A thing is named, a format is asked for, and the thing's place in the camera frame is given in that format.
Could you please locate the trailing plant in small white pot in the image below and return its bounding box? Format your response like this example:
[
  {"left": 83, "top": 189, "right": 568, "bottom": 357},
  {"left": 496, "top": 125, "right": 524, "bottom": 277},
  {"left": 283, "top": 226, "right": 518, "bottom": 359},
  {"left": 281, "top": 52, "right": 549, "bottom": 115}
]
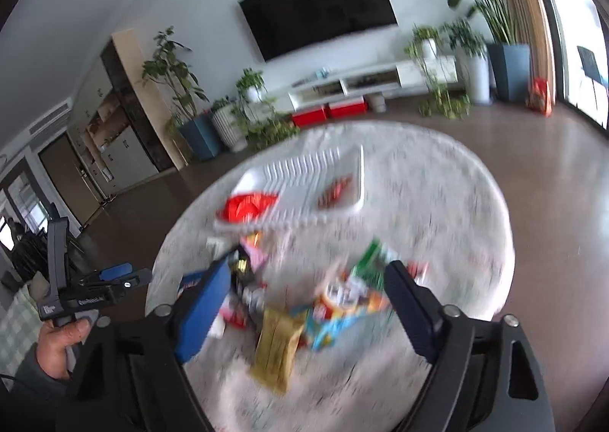
[
  {"left": 404, "top": 24, "right": 473, "bottom": 121},
  {"left": 235, "top": 68, "right": 301, "bottom": 152}
]

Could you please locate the plant in white ribbed pot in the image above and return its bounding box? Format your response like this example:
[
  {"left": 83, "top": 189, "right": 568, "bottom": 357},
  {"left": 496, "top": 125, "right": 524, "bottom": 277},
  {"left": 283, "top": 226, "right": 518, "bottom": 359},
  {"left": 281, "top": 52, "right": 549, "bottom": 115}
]
[{"left": 209, "top": 98, "right": 249, "bottom": 153}]

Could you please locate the white television console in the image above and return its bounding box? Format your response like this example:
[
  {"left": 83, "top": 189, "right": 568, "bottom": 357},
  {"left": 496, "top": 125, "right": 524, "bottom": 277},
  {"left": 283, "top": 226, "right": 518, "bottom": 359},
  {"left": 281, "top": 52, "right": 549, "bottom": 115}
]
[{"left": 288, "top": 55, "right": 458, "bottom": 113}]

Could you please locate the bushy plant in tall white pot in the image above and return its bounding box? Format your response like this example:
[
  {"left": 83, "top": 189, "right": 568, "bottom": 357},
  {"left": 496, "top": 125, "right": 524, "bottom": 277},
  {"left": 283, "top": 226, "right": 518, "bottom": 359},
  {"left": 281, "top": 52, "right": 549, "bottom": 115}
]
[{"left": 442, "top": 18, "right": 492, "bottom": 105}]

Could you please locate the white plastic basket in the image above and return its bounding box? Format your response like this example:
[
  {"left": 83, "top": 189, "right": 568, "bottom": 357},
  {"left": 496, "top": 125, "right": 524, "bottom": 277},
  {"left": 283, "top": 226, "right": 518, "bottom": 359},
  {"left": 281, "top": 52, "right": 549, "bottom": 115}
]
[{"left": 212, "top": 145, "right": 366, "bottom": 230}]

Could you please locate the white air vent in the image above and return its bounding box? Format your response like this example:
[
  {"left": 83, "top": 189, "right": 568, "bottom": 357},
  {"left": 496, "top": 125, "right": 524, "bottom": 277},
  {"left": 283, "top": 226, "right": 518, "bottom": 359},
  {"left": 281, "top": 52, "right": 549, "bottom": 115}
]
[{"left": 27, "top": 98, "right": 73, "bottom": 135}]

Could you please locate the black wall television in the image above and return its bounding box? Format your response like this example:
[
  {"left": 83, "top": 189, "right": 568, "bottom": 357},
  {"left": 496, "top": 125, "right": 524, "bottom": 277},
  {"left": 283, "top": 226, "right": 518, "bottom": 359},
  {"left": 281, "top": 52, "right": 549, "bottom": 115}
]
[{"left": 238, "top": 0, "right": 399, "bottom": 63}]

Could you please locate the tall plant in blue pot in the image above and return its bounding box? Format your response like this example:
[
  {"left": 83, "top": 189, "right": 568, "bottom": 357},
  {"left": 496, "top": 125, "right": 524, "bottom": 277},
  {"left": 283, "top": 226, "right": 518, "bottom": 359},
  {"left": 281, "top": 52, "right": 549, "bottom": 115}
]
[{"left": 142, "top": 26, "right": 224, "bottom": 161}]

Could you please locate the large red snack packet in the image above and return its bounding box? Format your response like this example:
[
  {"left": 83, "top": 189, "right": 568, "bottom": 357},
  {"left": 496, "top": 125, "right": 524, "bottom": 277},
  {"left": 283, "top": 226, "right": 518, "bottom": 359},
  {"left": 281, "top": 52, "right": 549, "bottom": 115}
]
[{"left": 216, "top": 191, "right": 280, "bottom": 224}]

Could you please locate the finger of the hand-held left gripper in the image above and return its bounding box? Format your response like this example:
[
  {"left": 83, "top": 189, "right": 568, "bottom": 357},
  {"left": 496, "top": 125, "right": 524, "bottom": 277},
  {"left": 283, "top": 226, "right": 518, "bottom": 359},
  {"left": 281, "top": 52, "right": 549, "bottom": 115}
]
[
  {"left": 105, "top": 269, "right": 153, "bottom": 303},
  {"left": 78, "top": 262, "right": 135, "bottom": 286}
]

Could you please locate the person's left hand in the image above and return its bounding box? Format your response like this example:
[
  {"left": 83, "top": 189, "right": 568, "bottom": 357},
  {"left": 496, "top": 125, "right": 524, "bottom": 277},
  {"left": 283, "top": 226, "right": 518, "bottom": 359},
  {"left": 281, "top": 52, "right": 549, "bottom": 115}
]
[{"left": 36, "top": 319, "right": 92, "bottom": 382}]

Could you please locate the brown door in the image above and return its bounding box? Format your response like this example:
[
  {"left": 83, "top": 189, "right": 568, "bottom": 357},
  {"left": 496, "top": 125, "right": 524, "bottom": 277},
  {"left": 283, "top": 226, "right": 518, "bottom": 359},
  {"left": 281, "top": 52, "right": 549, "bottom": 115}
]
[{"left": 37, "top": 133, "right": 104, "bottom": 229}]

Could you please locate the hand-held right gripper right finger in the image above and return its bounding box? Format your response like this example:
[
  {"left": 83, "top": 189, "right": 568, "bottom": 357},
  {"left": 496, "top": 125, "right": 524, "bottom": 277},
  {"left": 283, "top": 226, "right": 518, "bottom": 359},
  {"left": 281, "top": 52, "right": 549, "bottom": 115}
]
[{"left": 383, "top": 260, "right": 557, "bottom": 432}]

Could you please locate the dark outdoor chair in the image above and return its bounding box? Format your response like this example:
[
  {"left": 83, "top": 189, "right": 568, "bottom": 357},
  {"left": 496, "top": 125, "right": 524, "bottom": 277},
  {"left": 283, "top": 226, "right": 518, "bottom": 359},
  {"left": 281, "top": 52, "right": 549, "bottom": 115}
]
[{"left": 577, "top": 46, "right": 609, "bottom": 128}]

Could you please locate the wooden wall cabinet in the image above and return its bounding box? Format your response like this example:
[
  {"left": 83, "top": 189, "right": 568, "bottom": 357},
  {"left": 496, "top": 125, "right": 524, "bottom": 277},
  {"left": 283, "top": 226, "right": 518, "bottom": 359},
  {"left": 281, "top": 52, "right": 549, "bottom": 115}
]
[{"left": 67, "top": 30, "right": 191, "bottom": 192}]

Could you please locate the green checked cloth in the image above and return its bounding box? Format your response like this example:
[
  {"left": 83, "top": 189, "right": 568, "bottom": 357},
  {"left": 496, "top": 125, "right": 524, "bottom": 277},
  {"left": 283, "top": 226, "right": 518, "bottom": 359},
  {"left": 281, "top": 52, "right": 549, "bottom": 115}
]
[{"left": 0, "top": 284, "right": 45, "bottom": 366}]

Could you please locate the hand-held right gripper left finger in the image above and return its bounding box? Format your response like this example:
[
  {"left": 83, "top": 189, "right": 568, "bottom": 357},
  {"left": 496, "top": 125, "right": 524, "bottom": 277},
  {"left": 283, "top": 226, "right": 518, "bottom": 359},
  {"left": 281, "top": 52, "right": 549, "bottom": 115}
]
[{"left": 59, "top": 253, "right": 235, "bottom": 432}]

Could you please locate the red bag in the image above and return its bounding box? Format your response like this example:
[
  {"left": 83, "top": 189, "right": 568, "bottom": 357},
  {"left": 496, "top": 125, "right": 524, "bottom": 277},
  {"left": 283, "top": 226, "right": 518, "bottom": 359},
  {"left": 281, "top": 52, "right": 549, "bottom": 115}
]
[{"left": 525, "top": 77, "right": 553, "bottom": 118}]

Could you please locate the round white rug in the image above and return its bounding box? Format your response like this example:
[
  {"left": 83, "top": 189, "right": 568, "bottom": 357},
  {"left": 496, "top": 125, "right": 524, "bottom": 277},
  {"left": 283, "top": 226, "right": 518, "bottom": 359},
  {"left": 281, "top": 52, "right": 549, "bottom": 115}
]
[{"left": 145, "top": 120, "right": 517, "bottom": 432}]

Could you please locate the pile of mixed snack packets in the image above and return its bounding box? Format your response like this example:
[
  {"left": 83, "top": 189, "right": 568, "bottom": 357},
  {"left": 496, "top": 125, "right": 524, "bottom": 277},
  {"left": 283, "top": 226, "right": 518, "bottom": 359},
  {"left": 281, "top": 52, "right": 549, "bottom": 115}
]
[{"left": 177, "top": 230, "right": 431, "bottom": 354}]

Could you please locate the person's left forearm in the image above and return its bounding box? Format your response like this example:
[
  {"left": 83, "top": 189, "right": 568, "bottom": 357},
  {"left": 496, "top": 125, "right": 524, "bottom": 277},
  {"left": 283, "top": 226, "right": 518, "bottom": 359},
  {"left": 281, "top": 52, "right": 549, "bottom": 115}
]
[{"left": 0, "top": 344, "right": 77, "bottom": 432}]

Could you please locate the small red snack packet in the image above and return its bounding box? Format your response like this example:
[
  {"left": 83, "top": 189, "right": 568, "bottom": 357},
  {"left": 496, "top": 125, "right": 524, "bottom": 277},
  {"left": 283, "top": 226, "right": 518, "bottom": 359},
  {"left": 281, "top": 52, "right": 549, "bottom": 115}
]
[{"left": 318, "top": 176, "right": 354, "bottom": 210}]

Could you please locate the large plant in grey-blue pot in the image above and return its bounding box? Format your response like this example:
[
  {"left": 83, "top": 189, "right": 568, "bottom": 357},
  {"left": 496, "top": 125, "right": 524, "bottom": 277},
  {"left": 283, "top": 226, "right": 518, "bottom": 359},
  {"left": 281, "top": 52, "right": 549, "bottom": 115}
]
[{"left": 404, "top": 0, "right": 532, "bottom": 103}]

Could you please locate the golden ribbed snack packet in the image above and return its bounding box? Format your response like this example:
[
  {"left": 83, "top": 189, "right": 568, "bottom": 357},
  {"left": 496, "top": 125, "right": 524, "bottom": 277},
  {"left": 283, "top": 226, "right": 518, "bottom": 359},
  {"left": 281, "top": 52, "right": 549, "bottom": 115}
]
[{"left": 250, "top": 307, "right": 305, "bottom": 395}]

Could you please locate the large window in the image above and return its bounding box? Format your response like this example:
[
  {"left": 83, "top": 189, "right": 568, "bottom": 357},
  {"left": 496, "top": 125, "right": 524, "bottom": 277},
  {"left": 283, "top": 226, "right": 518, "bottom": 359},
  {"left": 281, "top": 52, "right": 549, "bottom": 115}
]
[{"left": 521, "top": 0, "right": 609, "bottom": 133}]

